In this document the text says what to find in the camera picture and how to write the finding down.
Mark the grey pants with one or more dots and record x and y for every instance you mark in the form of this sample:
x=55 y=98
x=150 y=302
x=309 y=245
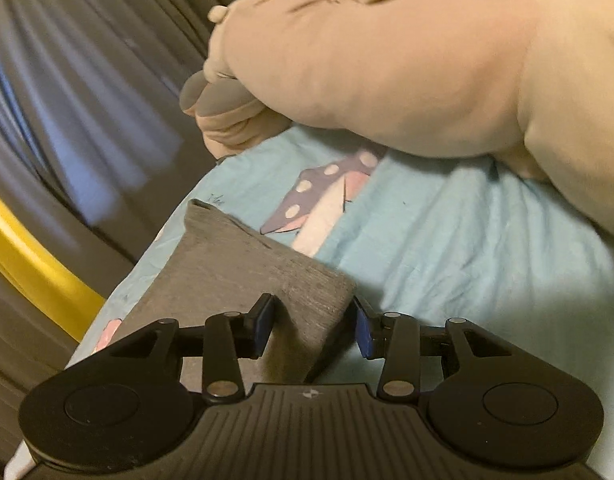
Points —
x=267 y=270

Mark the grey curtain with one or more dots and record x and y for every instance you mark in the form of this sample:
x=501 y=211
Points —
x=87 y=85

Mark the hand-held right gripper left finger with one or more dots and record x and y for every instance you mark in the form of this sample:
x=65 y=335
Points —
x=263 y=330

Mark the yellow curtain strip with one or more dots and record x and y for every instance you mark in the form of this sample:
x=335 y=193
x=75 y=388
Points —
x=32 y=265

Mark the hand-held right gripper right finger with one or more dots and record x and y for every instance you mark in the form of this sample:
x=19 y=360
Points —
x=363 y=334

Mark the pale plush toy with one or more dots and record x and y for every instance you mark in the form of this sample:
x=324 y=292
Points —
x=387 y=70

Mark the blue mushroom print bed sheet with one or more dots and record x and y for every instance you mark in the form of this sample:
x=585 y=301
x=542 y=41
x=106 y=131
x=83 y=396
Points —
x=437 y=220

